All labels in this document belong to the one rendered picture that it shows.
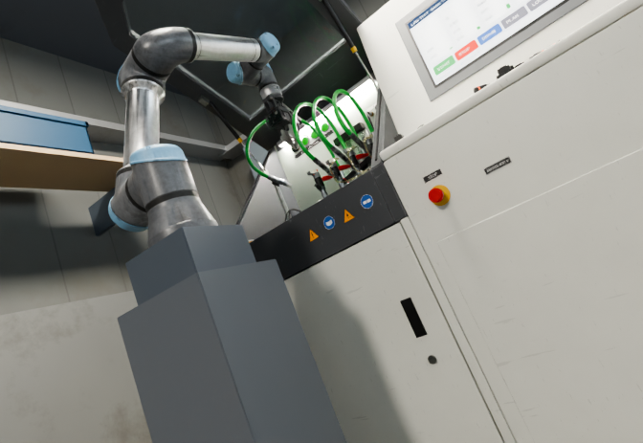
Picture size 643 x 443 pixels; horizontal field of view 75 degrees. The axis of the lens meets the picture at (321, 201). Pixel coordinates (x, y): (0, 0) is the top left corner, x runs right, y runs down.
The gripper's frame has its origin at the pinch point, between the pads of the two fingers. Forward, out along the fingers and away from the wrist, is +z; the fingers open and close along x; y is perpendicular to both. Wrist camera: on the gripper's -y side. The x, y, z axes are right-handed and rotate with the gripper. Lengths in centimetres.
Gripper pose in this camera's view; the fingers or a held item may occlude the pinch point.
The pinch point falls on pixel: (297, 145)
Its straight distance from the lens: 156.5
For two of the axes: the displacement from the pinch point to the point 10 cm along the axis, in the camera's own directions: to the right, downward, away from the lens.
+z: 3.8, 8.9, -2.3
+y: -5.4, 0.2, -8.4
